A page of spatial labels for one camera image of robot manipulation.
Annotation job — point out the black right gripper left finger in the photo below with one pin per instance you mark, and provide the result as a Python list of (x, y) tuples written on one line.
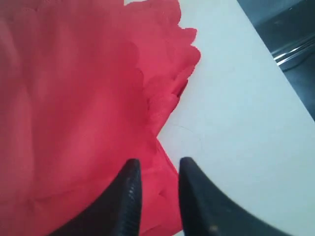
[(116, 212)]

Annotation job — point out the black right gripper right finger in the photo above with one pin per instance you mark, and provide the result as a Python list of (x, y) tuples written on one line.
[(207, 211)]

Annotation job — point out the red cloth placemat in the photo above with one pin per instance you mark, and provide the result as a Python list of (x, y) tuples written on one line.
[(86, 85)]

